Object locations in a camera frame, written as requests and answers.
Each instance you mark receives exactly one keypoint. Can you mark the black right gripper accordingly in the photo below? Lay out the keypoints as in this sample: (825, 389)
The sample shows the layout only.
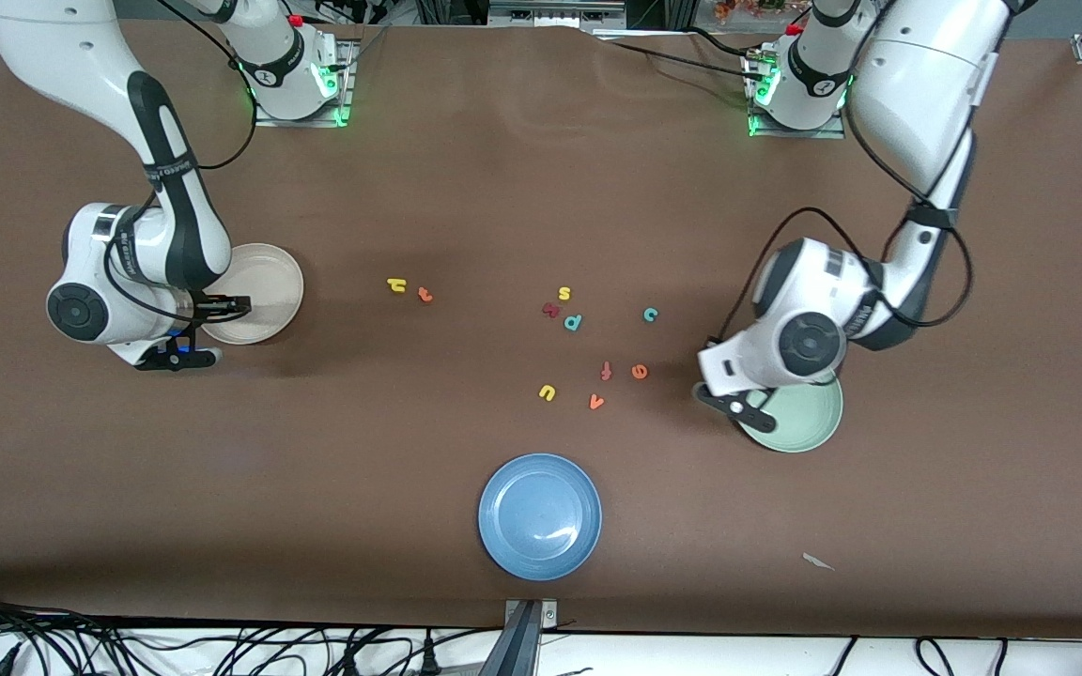
(212, 305)

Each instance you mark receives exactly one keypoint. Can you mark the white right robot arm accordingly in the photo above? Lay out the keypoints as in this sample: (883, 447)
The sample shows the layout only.
(81, 56)

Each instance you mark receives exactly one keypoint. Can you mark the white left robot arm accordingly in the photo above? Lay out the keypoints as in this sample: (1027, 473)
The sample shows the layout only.
(917, 84)

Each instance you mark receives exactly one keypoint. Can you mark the beige brown plate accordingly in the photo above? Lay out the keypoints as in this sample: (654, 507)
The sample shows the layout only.
(264, 277)

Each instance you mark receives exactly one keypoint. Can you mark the blue plate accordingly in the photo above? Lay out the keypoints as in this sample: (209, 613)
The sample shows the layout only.
(539, 516)

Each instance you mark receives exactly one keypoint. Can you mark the black power plug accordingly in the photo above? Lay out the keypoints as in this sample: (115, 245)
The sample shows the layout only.
(2, 663)
(350, 663)
(428, 654)

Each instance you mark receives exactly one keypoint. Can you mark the grey power strip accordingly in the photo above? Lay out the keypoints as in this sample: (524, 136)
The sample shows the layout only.
(550, 14)

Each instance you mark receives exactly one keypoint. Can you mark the light green plate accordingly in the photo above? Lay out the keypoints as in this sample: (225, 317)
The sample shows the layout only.
(804, 424)

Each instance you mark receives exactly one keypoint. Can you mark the orange artificial leaves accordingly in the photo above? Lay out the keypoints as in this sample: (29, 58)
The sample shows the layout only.
(748, 9)

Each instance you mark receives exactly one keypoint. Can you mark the white paper scrap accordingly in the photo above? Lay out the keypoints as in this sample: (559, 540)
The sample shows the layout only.
(816, 560)

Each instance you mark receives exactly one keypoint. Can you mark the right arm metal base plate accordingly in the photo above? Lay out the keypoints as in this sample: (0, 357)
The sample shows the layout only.
(301, 122)

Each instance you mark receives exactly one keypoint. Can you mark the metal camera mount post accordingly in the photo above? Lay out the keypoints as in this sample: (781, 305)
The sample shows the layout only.
(524, 643)

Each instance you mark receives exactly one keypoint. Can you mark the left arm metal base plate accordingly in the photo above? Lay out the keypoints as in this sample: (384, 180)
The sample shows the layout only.
(799, 133)

